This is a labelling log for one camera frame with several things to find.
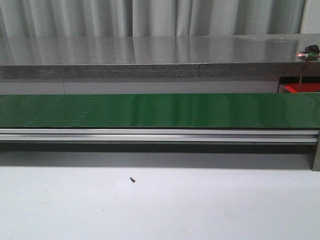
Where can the grey stone counter shelf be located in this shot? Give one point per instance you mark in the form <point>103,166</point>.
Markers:
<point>223,56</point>

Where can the green conveyor belt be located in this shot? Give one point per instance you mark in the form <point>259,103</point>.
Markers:
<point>167,110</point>

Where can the red plastic tray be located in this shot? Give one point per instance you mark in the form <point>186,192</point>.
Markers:
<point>304,88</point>

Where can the small green circuit board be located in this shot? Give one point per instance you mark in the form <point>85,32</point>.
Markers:
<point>308,55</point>

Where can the grey white curtain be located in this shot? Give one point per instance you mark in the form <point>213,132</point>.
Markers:
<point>157,18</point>

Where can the aluminium conveyor frame rail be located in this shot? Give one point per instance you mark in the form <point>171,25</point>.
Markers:
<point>211,148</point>

